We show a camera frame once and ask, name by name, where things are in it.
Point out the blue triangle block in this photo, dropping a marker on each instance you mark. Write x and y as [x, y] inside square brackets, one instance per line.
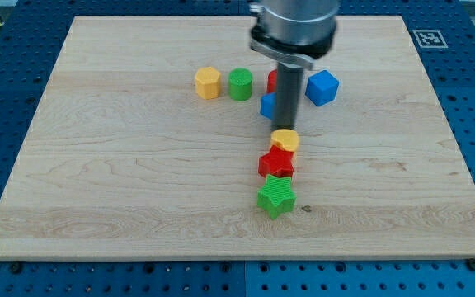
[267, 105]

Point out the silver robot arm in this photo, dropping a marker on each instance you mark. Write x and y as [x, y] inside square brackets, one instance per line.
[295, 32]

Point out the yellow hexagon block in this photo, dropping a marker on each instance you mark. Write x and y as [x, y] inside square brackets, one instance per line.
[208, 83]

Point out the red star block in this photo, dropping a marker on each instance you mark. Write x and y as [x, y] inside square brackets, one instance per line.
[277, 162]

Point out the yellow heart block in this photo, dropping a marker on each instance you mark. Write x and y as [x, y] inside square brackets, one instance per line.
[285, 139]

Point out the green star block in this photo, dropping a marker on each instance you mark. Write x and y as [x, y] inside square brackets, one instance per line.
[276, 196]

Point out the green cylinder block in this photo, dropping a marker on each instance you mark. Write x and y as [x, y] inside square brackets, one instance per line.
[240, 84]

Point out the red block behind rod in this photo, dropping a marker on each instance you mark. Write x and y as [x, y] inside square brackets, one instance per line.
[271, 81]

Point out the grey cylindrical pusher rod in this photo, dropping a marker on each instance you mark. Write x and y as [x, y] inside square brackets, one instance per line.
[288, 86]

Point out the blue cube block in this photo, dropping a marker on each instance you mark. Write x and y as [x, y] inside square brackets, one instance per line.
[321, 88]

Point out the wooden board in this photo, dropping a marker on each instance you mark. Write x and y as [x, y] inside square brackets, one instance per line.
[123, 161]

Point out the white fiducial marker tag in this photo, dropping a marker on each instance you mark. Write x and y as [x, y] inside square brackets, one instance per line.
[430, 39]

